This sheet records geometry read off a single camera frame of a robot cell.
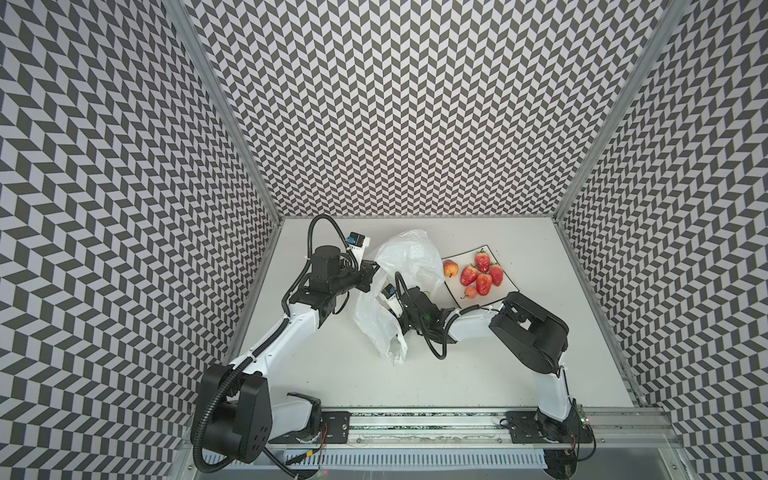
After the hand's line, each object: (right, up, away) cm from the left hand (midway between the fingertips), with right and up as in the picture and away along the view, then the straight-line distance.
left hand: (379, 265), depth 82 cm
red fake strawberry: (+28, -4, +14) cm, 32 cm away
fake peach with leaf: (+28, -10, +12) cm, 32 cm away
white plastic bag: (+9, +2, -1) cm, 10 cm away
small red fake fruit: (+23, -2, +16) cm, 28 cm away
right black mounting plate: (+39, -40, -8) cm, 57 cm away
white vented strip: (+3, -45, -13) cm, 47 cm away
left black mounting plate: (-10, -40, -9) cm, 42 cm away
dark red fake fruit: (+38, -4, +14) cm, 41 cm away
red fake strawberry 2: (+33, -7, +12) cm, 36 cm away
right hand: (+1, -19, +10) cm, 22 cm away
